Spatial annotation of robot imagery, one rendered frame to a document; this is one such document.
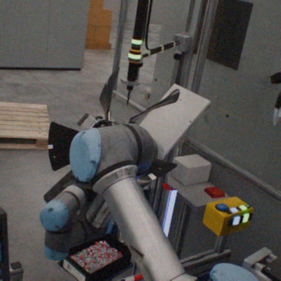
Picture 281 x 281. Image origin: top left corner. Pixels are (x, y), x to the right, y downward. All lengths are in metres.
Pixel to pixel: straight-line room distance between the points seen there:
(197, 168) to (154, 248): 1.30
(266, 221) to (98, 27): 8.13
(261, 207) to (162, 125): 0.62
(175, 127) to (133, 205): 1.00
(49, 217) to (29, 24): 6.07
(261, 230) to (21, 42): 5.68
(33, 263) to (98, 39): 7.50
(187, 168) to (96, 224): 0.94
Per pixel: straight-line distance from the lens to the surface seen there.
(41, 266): 2.87
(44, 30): 7.22
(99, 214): 1.25
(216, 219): 1.60
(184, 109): 1.91
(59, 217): 1.18
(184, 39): 2.08
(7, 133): 4.35
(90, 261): 1.59
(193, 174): 2.16
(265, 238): 2.14
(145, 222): 0.91
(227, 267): 1.00
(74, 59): 7.52
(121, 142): 0.97
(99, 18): 9.74
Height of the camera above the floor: 1.85
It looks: 22 degrees down
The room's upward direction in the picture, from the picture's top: 9 degrees clockwise
